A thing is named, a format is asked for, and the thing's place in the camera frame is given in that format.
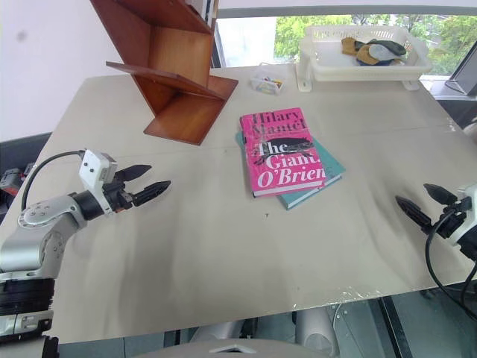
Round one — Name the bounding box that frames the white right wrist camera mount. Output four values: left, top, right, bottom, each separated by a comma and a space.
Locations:
446, 184, 477, 248

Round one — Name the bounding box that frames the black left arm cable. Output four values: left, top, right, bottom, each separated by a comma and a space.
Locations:
20, 149, 86, 214

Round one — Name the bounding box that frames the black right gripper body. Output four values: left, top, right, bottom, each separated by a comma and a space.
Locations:
432, 198, 473, 239

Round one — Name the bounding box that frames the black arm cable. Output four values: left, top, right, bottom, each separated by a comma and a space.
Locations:
425, 208, 477, 315
20, 149, 86, 214

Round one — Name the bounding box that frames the grey robot torso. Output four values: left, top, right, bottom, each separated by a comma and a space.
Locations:
139, 319, 321, 358

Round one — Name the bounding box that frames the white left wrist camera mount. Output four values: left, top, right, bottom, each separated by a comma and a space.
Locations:
78, 148, 119, 195

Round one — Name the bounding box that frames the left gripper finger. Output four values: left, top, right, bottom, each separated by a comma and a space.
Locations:
114, 163, 154, 184
132, 180, 173, 208

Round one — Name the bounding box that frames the small clear plastic box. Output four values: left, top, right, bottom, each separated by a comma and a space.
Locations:
249, 63, 288, 95

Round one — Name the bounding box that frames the pink hardcover book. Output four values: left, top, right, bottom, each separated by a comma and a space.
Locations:
239, 107, 328, 199

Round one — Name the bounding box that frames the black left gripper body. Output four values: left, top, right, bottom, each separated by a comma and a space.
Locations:
101, 180, 137, 216

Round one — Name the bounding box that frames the wooden slanted book rack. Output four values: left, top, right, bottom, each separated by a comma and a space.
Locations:
89, 0, 240, 147

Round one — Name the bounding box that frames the dark green sock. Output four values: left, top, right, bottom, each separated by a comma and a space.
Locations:
367, 38, 408, 57

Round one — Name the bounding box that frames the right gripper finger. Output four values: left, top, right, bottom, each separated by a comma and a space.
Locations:
394, 195, 434, 236
423, 183, 458, 206

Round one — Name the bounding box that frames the mustard yellow sock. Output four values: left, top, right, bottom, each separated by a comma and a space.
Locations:
341, 37, 377, 65

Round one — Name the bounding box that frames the grey rounded robot leg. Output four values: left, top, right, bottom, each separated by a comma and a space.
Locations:
295, 307, 339, 358

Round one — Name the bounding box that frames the teal hardcover book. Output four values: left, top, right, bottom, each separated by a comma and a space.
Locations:
235, 130, 347, 211

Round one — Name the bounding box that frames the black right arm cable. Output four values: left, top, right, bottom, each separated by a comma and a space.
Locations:
425, 208, 477, 315

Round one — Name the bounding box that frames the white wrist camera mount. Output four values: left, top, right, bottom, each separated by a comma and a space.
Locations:
78, 148, 119, 195
446, 184, 477, 248

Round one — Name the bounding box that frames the grey white sock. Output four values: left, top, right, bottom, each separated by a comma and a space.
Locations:
363, 43, 397, 65

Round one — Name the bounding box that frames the red and black device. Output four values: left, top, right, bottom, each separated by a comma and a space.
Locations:
0, 163, 37, 197

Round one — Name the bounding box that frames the black side desk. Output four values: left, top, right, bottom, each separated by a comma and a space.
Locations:
417, 74, 477, 131

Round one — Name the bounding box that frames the dark framed screen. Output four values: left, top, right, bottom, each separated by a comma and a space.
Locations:
444, 55, 477, 96

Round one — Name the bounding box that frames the white plastic basket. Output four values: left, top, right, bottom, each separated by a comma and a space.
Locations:
296, 25, 434, 92

